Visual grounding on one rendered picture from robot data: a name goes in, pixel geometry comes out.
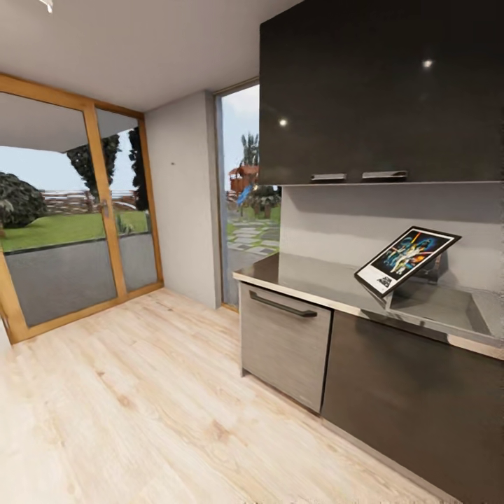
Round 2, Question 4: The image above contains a poster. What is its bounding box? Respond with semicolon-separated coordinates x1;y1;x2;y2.
355;226;462;298

